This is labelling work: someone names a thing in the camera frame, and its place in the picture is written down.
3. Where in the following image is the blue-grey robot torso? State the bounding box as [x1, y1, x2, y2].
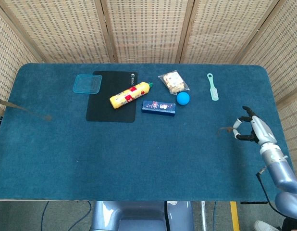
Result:
[90, 201, 195, 231]

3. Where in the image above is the teal transparent plastic lid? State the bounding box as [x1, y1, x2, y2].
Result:
[73, 74, 103, 94]

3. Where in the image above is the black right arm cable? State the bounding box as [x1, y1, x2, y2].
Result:
[256, 168, 291, 217]

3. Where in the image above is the mint green brush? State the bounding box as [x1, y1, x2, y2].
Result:
[206, 73, 220, 102]

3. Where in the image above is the yellow floor tape strip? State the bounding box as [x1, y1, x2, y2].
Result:
[230, 201, 240, 231]

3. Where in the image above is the dark blue printed box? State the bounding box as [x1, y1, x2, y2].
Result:
[141, 100, 176, 118]

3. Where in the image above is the woven folding screen panel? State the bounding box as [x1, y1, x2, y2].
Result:
[237, 0, 297, 188]
[0, 2, 43, 116]
[100, 0, 195, 64]
[0, 0, 118, 64]
[174, 0, 283, 64]

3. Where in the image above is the black mouse pad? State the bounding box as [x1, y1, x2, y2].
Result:
[85, 70, 138, 123]

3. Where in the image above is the blue felt table cloth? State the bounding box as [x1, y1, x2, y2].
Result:
[0, 63, 297, 202]

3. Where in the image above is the white table leg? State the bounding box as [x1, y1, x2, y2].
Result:
[200, 201, 207, 231]

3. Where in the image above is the clear bag of snacks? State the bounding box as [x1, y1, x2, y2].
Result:
[158, 70, 190, 95]

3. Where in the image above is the blue floor cable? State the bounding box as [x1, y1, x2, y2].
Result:
[212, 201, 218, 231]
[66, 201, 92, 231]
[40, 201, 50, 231]

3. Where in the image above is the blue ball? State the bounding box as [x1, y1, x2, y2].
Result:
[176, 91, 191, 106]

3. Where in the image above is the white shoe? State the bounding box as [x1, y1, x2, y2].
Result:
[254, 220, 274, 231]

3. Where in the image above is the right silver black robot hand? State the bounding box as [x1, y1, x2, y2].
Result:
[232, 105, 278, 146]

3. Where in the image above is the yellow bottle with green cap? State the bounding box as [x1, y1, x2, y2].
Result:
[109, 81, 154, 110]

